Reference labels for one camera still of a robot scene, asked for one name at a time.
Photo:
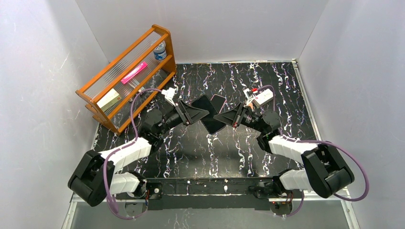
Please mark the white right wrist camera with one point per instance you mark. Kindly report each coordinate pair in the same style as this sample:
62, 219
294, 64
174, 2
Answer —
249, 97

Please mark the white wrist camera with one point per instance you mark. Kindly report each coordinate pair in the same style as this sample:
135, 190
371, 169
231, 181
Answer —
249, 97
168, 95

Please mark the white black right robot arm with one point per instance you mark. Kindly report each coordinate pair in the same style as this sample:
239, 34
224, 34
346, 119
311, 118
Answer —
324, 170

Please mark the black phone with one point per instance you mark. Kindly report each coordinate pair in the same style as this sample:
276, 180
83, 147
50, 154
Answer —
209, 122

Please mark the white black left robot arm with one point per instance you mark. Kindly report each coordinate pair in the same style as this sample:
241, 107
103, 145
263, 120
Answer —
97, 176

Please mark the white blue round jar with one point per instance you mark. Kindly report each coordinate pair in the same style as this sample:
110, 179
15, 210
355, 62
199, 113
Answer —
160, 51

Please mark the white red box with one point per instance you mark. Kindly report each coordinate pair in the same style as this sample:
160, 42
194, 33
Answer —
262, 98

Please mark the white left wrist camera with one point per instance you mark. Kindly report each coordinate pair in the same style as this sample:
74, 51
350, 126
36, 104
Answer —
168, 95

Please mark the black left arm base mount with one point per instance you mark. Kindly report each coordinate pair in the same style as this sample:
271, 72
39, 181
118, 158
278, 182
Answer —
154, 190

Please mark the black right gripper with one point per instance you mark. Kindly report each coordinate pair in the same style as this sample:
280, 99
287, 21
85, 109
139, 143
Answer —
241, 114

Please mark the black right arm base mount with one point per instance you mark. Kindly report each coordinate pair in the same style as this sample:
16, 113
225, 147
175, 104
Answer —
263, 190

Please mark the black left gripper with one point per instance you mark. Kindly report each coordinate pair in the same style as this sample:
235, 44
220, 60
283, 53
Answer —
183, 112

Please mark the cream green box on shelf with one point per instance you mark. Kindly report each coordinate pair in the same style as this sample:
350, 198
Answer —
108, 100

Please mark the pink flat box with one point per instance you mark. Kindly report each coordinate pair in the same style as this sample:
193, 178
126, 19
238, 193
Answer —
138, 69

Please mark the phone in pink case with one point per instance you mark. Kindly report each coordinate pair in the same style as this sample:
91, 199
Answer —
218, 102

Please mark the orange wooden shelf rack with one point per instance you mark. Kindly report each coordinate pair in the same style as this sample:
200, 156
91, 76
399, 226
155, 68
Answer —
126, 84

